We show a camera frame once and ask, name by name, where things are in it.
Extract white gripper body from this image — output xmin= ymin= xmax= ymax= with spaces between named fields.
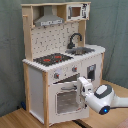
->
xmin=76 ymin=77 xmax=93 ymax=104

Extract white oven door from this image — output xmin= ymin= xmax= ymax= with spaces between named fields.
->
xmin=49 ymin=81 xmax=89 ymax=124

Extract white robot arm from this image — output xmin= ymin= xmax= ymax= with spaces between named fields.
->
xmin=76 ymin=77 xmax=128 ymax=115

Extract wooden toy kitchen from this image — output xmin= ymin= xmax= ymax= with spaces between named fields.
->
xmin=22 ymin=2 xmax=105 ymax=127

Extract white cabinet door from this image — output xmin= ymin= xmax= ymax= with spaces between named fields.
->
xmin=80 ymin=56 xmax=102 ymax=90

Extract right grey stove knob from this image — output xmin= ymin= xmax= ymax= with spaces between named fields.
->
xmin=71 ymin=66 xmax=79 ymax=73

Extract grey stove knob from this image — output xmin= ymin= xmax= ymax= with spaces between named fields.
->
xmin=54 ymin=73 xmax=60 ymax=79
xmin=71 ymin=66 xmax=79 ymax=73

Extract left grey stove knob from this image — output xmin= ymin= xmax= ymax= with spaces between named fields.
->
xmin=54 ymin=73 xmax=60 ymax=79

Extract grey toy sink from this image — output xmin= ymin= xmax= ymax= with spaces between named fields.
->
xmin=65 ymin=47 xmax=95 ymax=55

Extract black toy faucet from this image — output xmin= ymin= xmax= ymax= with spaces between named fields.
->
xmin=67 ymin=32 xmax=83 ymax=50

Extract black stovetop red burners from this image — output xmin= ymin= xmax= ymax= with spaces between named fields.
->
xmin=34 ymin=53 xmax=71 ymax=67

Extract toy microwave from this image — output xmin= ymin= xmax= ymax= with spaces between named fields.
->
xmin=67 ymin=3 xmax=90 ymax=21

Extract grey range hood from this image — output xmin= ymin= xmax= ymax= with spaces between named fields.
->
xmin=35 ymin=6 xmax=64 ymax=27

